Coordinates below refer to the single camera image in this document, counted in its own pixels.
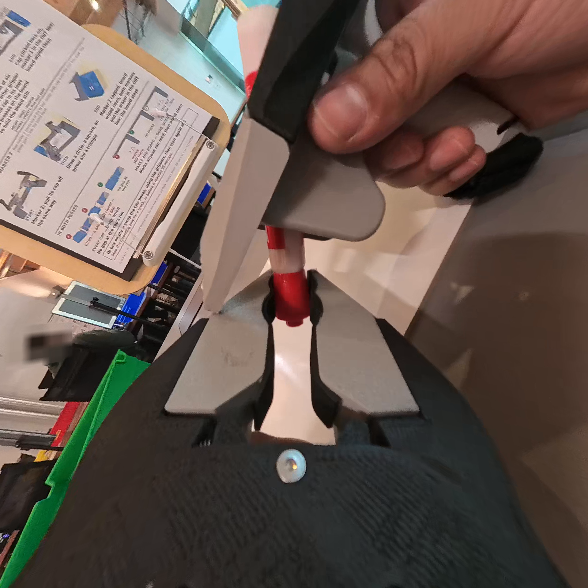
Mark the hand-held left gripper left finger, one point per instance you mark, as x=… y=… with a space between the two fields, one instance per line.
x=216 y=363

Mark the green plastic bin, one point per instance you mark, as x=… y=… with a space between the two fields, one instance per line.
x=92 y=413

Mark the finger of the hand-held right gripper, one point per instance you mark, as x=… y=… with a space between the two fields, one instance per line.
x=239 y=206
x=330 y=206

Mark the white framed panel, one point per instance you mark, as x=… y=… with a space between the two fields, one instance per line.
x=92 y=138

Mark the person's right hand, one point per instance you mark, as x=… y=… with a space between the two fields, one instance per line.
x=459 y=36

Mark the white whiteboard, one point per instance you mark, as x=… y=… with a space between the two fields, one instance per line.
x=390 y=275

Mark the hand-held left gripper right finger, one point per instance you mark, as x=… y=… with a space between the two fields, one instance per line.
x=367 y=363

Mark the red marker cap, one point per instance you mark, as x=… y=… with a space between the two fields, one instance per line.
x=289 y=294

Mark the red dry-erase marker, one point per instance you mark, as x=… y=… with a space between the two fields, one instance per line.
x=287 y=252

